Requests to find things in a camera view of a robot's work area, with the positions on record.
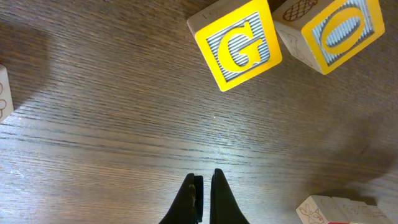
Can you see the blue H block near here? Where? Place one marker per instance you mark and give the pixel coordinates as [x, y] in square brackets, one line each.
[6, 98]

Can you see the yellow G block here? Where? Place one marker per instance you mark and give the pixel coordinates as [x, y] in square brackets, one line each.
[237, 39]

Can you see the yellow O block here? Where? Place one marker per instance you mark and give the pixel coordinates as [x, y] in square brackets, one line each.
[326, 33]

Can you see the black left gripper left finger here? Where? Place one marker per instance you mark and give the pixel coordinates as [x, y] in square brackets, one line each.
[187, 206]

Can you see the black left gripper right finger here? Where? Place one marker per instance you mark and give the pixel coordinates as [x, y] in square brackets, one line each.
[223, 206]

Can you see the red I block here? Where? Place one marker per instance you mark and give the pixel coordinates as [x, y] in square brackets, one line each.
[318, 209]

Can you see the yellow C block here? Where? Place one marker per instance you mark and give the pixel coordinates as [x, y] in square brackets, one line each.
[356, 212]

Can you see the green R block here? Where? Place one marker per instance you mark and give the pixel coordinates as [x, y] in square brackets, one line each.
[378, 216]

